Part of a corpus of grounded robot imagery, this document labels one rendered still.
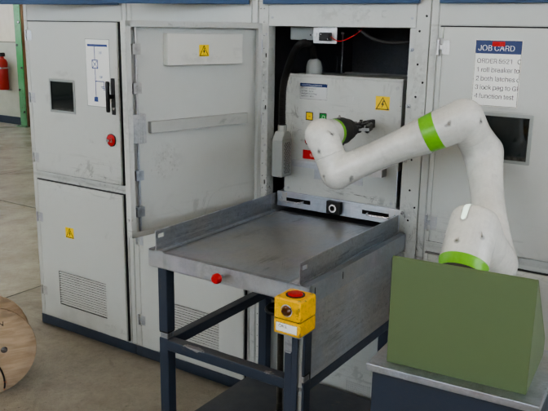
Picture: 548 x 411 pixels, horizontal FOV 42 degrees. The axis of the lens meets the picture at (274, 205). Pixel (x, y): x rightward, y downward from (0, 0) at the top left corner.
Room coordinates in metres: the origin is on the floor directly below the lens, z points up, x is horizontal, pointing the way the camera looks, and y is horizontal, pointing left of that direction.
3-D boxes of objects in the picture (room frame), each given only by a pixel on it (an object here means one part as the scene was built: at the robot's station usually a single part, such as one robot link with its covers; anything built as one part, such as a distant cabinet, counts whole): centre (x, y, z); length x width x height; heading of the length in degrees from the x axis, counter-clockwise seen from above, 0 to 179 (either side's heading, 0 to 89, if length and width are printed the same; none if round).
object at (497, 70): (2.33, -0.70, 1.43); 0.15 x 0.01 x 0.21; 57
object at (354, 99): (2.70, -0.24, 1.15); 0.48 x 0.01 x 0.48; 57
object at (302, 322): (1.73, -0.06, 0.85); 0.08 x 0.08 x 0.10; 57
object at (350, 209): (2.71, -0.25, 0.89); 0.54 x 0.05 x 0.06; 57
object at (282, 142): (2.76, -0.03, 1.09); 0.08 x 0.05 x 0.17; 147
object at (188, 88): (2.66, 0.29, 1.21); 0.63 x 0.07 x 0.74; 135
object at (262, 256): (2.38, -0.03, 0.82); 0.68 x 0.62 x 0.06; 147
